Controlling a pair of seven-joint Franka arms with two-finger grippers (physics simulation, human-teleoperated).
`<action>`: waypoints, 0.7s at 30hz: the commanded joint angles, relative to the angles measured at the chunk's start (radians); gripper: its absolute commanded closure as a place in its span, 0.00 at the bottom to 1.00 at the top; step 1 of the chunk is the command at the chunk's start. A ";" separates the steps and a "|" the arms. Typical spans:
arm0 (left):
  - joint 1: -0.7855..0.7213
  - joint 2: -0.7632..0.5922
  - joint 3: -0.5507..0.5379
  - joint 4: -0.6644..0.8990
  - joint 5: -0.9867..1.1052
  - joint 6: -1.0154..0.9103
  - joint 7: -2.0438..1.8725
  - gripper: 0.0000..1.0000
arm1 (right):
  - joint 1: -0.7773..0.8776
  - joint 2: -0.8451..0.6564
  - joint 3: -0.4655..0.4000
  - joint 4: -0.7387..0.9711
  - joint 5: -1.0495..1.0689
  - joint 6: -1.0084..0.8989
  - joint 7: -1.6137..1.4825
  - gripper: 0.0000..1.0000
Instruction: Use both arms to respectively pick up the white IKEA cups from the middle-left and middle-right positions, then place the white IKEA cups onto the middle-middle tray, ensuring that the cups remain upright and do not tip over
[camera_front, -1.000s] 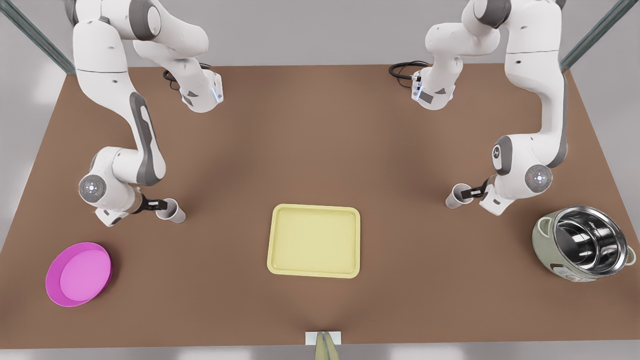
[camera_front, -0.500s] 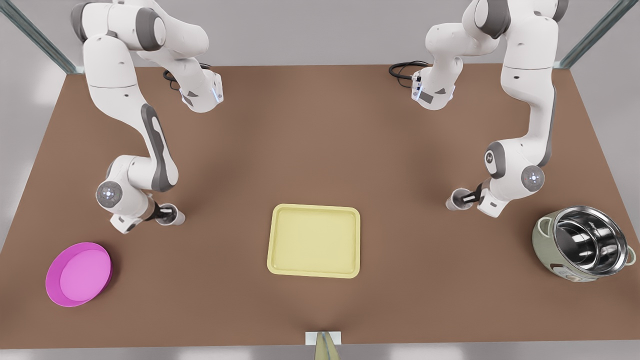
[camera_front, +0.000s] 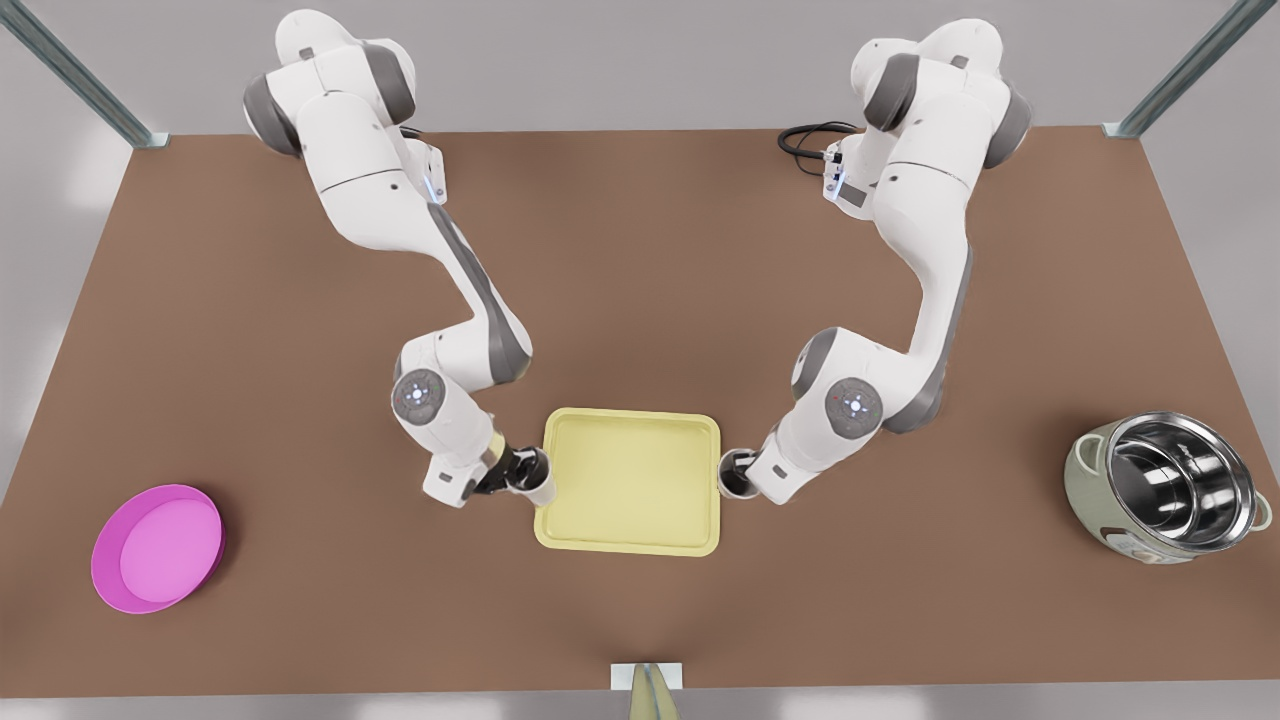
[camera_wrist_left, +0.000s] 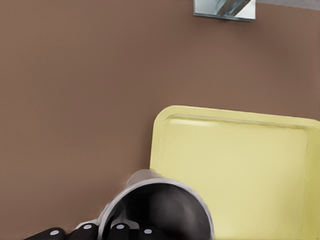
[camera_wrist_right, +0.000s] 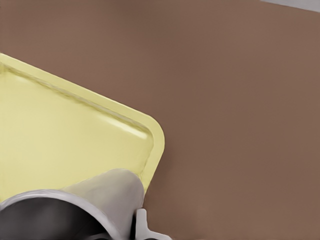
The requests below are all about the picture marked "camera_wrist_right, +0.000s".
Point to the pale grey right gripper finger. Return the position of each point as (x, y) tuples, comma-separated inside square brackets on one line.
[(142, 225)]

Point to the white IKEA cup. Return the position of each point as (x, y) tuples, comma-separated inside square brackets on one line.
[(105, 195)]

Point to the pale yellow plastic tray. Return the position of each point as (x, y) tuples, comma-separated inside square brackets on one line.
[(62, 140)]

